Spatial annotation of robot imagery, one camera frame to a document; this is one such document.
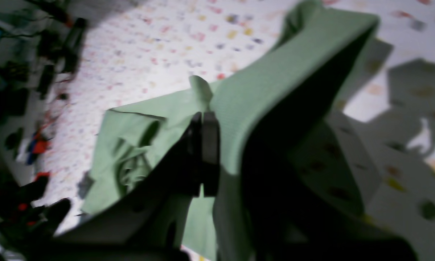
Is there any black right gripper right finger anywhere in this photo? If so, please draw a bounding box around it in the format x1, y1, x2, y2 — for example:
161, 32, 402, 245
201, 111, 220, 197

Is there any light green T-shirt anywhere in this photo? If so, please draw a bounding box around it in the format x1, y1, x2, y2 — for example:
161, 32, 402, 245
82, 0, 379, 261

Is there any black curved handle right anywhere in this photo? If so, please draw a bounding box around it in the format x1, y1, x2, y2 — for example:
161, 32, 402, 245
61, 18, 88, 73

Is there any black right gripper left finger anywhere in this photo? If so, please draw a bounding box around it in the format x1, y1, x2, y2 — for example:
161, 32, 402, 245
33, 112, 202, 261

